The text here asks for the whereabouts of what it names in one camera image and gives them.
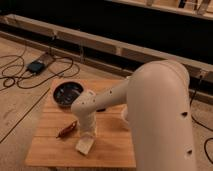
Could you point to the dark ceramic bowl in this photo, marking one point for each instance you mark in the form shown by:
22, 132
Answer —
66, 93

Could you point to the black phone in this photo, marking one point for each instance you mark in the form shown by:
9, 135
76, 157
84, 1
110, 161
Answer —
101, 110

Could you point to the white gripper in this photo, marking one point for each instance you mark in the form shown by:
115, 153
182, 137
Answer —
87, 125

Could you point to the brown red snack bar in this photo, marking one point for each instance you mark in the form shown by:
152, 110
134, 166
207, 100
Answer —
64, 132

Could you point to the wooden table board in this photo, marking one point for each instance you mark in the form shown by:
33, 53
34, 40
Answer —
112, 148

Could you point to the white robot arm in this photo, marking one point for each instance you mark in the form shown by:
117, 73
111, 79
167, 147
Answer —
158, 112

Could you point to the blue power box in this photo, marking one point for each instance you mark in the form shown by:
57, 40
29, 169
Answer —
35, 67

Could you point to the long wooden beam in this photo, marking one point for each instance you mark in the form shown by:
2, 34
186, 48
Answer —
106, 45

